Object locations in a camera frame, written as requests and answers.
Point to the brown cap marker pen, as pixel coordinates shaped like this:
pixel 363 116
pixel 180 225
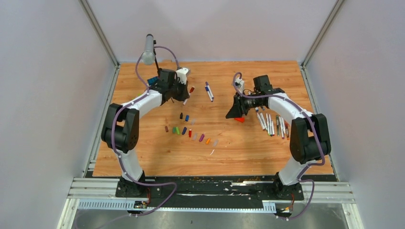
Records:
pixel 261 122

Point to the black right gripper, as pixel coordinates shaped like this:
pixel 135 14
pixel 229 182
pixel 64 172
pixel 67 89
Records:
pixel 239 109

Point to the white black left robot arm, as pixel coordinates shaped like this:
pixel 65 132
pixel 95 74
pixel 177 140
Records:
pixel 121 126

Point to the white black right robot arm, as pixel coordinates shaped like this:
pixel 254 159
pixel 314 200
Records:
pixel 309 140

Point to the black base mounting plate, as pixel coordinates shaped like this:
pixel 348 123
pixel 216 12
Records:
pixel 213 192

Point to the dark green grey marker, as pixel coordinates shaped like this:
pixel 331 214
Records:
pixel 277 125

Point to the purple cap marker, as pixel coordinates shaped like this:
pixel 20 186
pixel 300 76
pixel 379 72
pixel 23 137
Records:
pixel 281 127
pixel 206 83

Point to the blue red toy truck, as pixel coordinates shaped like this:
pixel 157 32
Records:
pixel 152 80

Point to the silver microphone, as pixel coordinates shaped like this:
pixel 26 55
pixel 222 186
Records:
pixel 148 56

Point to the light green cap marker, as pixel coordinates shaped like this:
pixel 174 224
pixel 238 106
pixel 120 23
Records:
pixel 268 125

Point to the red cap marker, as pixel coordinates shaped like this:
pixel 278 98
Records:
pixel 190 92

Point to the orange red eraser block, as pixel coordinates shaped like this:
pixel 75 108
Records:
pixel 241 119

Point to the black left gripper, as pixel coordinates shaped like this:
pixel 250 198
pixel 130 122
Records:
pixel 185 96

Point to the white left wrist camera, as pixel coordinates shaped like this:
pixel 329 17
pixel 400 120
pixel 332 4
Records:
pixel 182 74

